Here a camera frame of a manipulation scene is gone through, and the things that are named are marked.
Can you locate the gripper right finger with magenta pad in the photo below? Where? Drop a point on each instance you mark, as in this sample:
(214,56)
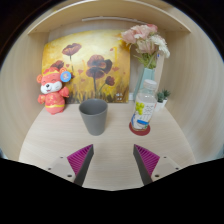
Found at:
(151,166)

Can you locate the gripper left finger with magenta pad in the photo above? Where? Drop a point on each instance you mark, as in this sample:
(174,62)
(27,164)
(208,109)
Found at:
(73,167)

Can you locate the clear plastic water bottle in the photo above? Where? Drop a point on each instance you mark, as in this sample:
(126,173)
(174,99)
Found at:
(145,104)

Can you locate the dark red round coaster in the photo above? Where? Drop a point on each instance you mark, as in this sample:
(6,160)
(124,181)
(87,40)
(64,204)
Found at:
(139,132)

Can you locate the grey plastic cup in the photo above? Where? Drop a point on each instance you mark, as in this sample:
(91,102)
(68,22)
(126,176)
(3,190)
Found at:
(94,113)

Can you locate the small potted plant white pot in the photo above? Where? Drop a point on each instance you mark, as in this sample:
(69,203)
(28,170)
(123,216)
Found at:
(160,99)

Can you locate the red plush mouse toy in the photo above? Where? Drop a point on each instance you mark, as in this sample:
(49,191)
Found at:
(53,93)

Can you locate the teal ceramic vase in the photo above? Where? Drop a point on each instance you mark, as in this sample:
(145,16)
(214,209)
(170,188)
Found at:
(146,74)

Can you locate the poppy flower painting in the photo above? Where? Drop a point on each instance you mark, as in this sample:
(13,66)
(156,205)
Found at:
(99,62)

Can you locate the pink white flower bouquet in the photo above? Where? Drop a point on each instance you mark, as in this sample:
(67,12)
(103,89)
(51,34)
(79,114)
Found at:
(149,44)

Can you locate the led light strip under shelf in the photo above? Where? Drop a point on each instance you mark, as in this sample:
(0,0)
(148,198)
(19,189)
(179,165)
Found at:
(115,19)

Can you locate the wooden wall shelf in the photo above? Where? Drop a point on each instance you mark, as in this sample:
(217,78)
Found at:
(129,10)

